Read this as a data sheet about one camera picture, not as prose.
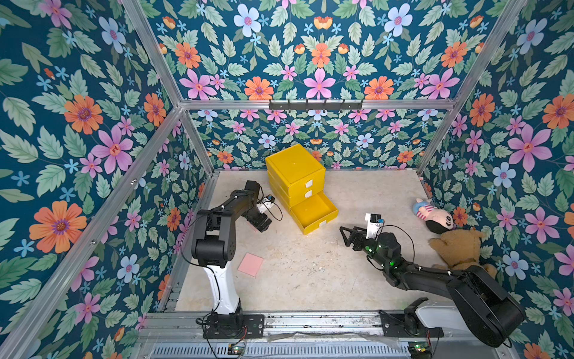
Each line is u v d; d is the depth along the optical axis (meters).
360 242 0.75
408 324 0.65
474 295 0.47
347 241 0.77
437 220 0.90
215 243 0.53
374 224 0.76
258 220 0.88
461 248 0.84
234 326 0.66
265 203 0.93
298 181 0.87
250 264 0.89
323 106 0.92
